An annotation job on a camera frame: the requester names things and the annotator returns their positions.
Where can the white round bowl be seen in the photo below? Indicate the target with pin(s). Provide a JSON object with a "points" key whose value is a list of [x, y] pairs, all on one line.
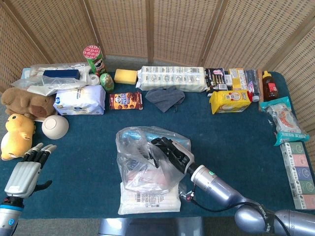
{"points": [[55, 127]]}

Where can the brown cookie box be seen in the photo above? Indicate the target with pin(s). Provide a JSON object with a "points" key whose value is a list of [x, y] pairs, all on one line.
{"points": [[126, 100]]}

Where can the long white tissue multipack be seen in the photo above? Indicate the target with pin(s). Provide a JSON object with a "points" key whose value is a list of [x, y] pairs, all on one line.
{"points": [[172, 78]]}

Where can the white flat barcode package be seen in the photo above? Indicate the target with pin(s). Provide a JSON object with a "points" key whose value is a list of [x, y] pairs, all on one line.
{"points": [[147, 204]]}

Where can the white tape roll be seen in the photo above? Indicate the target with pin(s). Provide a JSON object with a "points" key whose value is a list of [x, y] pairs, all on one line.
{"points": [[94, 79]]}

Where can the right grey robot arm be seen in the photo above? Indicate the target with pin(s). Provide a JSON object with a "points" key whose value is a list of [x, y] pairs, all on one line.
{"points": [[216, 186]]}

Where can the wicker folding screen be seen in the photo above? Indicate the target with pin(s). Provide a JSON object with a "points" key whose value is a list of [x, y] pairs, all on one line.
{"points": [[123, 24]]}

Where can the green Pringles can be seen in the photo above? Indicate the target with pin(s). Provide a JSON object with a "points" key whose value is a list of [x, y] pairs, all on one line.
{"points": [[97, 64]]}

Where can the yellow sponge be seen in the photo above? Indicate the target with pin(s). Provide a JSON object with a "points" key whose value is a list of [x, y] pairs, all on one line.
{"points": [[125, 76]]}

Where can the clear bag with blue box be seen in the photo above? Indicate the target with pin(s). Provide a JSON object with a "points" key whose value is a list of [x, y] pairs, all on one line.
{"points": [[49, 84]]}

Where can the dark blue box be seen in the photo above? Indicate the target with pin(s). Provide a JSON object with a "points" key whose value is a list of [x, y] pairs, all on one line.
{"points": [[61, 73]]}

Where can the black pink snack box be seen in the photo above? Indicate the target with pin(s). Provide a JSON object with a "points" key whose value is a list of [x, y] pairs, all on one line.
{"points": [[215, 79]]}

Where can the yellow plush toy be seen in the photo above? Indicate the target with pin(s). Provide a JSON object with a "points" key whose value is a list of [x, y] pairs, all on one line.
{"points": [[17, 135]]}

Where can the dark purple tube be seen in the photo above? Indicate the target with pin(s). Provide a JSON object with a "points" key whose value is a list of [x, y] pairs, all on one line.
{"points": [[252, 83]]}

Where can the yellow orange box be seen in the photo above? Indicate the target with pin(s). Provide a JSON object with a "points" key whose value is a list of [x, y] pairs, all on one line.
{"points": [[238, 78]]}

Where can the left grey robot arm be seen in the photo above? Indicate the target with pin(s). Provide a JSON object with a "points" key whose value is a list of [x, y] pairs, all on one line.
{"points": [[9, 216]]}

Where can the brown capybara plush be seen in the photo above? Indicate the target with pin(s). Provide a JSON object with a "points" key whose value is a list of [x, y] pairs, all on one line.
{"points": [[24, 103]]}

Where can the teal rice cracker pack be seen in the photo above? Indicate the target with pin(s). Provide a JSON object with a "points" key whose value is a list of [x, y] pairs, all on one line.
{"points": [[285, 120]]}

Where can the grey cloth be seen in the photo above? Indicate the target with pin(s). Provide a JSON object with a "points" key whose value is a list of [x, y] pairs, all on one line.
{"points": [[165, 98]]}

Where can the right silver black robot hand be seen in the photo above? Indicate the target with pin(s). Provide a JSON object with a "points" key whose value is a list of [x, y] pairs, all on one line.
{"points": [[177, 153]]}

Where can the blue table cover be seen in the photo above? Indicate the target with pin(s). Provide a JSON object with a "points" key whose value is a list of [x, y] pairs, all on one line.
{"points": [[233, 152]]}

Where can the clear plastic shopping bag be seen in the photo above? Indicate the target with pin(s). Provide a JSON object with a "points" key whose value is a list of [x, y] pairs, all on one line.
{"points": [[137, 169]]}

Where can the small clear red-label packet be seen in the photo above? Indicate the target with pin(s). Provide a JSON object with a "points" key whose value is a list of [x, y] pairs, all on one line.
{"points": [[189, 196]]}

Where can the green egg-shaped toy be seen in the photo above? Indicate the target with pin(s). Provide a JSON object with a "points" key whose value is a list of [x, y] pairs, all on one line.
{"points": [[107, 82]]}

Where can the white blue soft pack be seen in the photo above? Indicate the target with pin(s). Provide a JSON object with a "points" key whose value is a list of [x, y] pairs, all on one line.
{"points": [[78, 99]]}

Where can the multicoloured box strip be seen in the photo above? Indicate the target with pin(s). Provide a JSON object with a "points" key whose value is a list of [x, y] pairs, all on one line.
{"points": [[299, 172]]}

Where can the brown wooden stick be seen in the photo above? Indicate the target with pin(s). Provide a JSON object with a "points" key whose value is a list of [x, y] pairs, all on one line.
{"points": [[260, 81]]}

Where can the brown honey bottle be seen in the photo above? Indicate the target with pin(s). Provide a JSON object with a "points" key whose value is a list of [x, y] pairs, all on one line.
{"points": [[270, 87]]}

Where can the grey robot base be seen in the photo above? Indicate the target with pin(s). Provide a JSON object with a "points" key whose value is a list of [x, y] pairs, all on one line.
{"points": [[150, 227]]}

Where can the small white barcode box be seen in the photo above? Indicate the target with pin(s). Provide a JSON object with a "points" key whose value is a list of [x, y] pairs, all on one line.
{"points": [[229, 80]]}

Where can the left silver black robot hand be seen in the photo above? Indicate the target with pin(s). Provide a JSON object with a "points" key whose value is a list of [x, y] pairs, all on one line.
{"points": [[22, 177]]}

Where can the yellow snack package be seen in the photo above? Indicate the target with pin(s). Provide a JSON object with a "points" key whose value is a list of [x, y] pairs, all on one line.
{"points": [[229, 102]]}

